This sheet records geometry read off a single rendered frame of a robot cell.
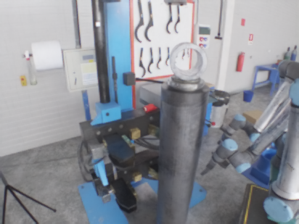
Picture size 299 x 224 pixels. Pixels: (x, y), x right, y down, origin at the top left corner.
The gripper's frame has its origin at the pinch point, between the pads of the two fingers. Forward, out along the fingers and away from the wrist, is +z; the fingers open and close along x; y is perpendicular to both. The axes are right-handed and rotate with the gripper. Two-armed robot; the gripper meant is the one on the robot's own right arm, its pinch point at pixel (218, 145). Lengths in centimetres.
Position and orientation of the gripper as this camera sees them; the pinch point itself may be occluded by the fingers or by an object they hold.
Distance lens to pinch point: 169.0
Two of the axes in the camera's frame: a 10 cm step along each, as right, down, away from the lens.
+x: 4.1, -2.7, 8.7
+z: -4.1, 8.0, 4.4
